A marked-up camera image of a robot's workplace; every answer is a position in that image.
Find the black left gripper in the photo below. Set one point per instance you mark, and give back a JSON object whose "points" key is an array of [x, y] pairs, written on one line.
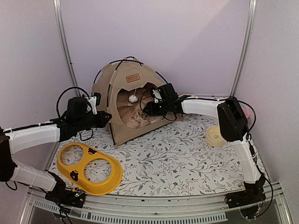
{"points": [[102, 122]]}

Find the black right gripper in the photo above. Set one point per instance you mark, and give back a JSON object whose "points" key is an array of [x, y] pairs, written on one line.
{"points": [[152, 109]]}

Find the white fluffy cushion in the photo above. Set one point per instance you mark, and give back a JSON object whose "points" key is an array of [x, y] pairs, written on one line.
{"points": [[131, 114]]}

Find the beige fabric pet tent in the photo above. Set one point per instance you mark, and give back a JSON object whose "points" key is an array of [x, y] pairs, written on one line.
{"points": [[151, 80]]}

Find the black tent pole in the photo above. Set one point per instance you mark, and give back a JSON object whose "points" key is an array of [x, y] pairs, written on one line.
{"points": [[129, 77], [127, 59]]}

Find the yellow double bowl holder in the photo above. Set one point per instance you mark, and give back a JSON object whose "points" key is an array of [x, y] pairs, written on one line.
{"points": [[94, 172]]}

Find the cream ceramic pet bowl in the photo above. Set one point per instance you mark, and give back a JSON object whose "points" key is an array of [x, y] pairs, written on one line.
{"points": [[214, 137]]}

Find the pink plastic bowl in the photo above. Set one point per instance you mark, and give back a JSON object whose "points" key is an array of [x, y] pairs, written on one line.
{"points": [[246, 113]]}

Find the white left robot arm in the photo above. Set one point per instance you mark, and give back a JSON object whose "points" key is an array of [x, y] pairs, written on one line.
{"points": [[81, 114]]}

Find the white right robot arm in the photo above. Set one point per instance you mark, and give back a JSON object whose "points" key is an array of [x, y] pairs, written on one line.
{"points": [[232, 121]]}

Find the white pompom toy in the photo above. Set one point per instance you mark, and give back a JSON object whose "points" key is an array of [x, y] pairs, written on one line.
{"points": [[133, 97]]}

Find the floral patterned table mat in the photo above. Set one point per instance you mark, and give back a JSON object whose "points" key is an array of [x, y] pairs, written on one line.
{"points": [[175, 160]]}

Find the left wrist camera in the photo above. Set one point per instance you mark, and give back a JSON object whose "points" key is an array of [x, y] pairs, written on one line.
{"points": [[93, 102]]}

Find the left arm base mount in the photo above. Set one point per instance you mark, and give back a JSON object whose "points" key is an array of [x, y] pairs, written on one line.
{"points": [[62, 195]]}

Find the right aluminium frame post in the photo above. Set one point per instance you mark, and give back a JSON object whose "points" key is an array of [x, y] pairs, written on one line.
{"points": [[245, 46]]}

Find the aluminium frame post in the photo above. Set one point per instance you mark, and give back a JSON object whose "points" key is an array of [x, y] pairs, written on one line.
{"points": [[63, 40], [245, 46]]}

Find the left aluminium frame post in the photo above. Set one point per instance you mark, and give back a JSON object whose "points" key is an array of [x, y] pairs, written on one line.
{"points": [[63, 40]]}

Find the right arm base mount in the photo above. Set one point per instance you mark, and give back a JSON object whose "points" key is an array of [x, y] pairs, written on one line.
{"points": [[253, 193]]}

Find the aluminium front rail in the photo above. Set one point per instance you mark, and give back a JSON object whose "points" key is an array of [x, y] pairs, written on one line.
{"points": [[198, 209]]}

